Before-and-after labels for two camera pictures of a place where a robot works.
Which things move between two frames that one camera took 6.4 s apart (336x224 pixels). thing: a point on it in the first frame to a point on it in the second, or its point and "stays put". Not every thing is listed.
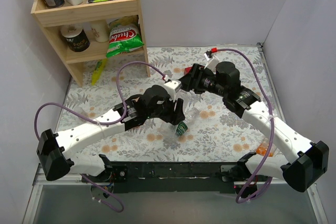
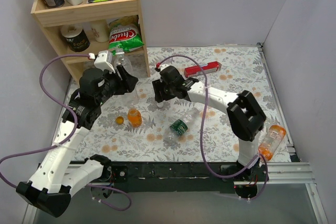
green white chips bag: [124, 35] stays put
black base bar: [163, 176] stays put
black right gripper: [194, 77] to [160, 91]
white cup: [100, 30] stays put
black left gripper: [172, 111] to [122, 77]
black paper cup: [76, 39] stays put
